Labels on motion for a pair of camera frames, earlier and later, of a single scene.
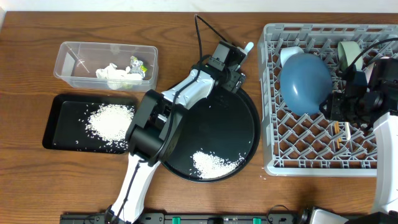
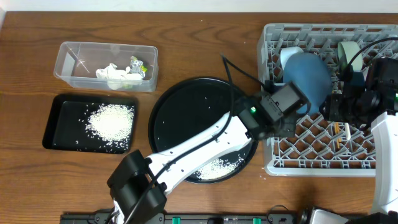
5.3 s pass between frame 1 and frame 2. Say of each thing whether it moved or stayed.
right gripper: stayed
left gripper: moved
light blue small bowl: stayed
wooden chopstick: stayed
